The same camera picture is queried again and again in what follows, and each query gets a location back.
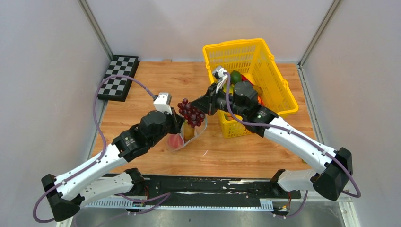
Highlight brown toy potato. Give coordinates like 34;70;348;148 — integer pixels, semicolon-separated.
183;123;195;143

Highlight dark red toy grapes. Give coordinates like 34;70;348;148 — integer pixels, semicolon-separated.
177;98;206;128

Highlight black white checkerboard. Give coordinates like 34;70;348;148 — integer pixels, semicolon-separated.
97;55;140;102

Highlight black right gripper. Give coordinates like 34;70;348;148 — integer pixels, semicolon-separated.
191;82;246;117

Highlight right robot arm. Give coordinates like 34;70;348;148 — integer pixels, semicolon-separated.
191;82;361;201

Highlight dark green toy lime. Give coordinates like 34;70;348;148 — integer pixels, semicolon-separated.
230;70;243;85

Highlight yellow plastic basket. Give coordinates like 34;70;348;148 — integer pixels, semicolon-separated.
203;38;298;118

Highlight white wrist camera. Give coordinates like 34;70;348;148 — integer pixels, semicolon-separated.
153;92;172;114
212;66;230;93

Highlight red toy apple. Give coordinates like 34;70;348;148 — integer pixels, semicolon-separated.
167;134;184;151

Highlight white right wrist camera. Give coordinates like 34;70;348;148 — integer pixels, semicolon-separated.
212;66;230;93

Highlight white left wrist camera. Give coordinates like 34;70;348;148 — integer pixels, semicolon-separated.
153;92;172;114

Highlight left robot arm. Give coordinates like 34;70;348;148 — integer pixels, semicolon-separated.
41;110;185;222

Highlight clear zip top bag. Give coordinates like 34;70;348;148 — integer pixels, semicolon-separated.
166;118;208;151

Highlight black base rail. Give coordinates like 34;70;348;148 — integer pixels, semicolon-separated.
124;175;301;208

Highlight red toy pepper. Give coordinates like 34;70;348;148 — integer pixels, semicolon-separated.
241;75;254;86

